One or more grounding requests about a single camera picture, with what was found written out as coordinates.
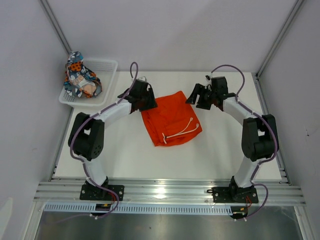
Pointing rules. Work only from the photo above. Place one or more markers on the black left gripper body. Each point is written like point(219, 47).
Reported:
point(144, 98)

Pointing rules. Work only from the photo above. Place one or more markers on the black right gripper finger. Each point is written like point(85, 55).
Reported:
point(204, 103)
point(199, 91)

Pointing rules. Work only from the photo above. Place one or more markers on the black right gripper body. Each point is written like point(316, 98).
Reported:
point(213, 94)

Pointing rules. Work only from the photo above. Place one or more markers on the orange shorts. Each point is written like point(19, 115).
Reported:
point(173, 122)

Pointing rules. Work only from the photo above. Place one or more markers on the patterned multicolour shorts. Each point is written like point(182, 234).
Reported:
point(80, 81)

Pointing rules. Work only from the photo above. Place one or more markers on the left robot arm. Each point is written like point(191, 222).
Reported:
point(86, 139)

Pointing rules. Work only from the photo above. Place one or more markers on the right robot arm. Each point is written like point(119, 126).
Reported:
point(259, 141)

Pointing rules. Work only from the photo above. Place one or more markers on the white plastic basket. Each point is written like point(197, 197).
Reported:
point(105, 70)

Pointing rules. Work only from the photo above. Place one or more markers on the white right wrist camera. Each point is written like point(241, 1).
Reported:
point(209, 81)

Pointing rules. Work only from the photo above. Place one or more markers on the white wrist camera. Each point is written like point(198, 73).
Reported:
point(209, 81)
point(142, 79)

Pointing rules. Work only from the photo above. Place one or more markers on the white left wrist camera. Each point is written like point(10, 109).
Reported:
point(142, 79)

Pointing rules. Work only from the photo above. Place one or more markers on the aluminium mounting rail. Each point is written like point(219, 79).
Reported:
point(167, 191)

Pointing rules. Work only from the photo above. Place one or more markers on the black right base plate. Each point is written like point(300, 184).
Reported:
point(234, 194)

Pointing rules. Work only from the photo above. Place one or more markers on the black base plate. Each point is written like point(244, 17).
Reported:
point(234, 194)
point(90, 192)

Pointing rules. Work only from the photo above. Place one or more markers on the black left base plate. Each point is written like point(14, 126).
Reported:
point(90, 192)

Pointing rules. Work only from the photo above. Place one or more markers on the white slotted cable duct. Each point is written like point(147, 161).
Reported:
point(133, 208)

